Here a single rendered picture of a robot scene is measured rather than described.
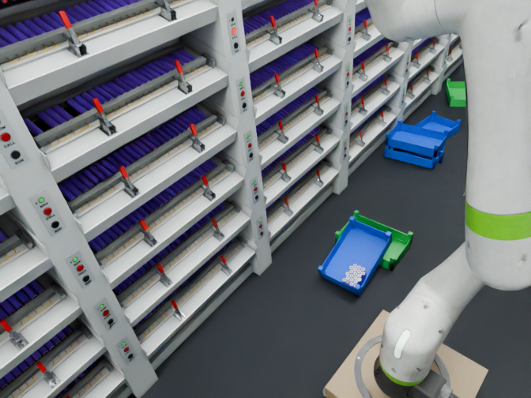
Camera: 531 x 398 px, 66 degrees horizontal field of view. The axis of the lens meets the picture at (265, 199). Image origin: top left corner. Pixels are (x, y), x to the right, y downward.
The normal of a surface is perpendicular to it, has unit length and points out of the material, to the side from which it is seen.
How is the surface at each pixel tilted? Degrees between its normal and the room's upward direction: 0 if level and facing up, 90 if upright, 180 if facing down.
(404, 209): 0
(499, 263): 85
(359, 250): 19
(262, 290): 0
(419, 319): 2
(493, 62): 92
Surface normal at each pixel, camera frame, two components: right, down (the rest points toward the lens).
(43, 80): 0.76, 0.58
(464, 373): -0.09, -0.76
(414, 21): -0.52, 0.79
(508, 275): -0.37, 0.53
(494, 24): -0.50, 0.62
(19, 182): 0.78, 0.34
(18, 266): 0.18, -0.61
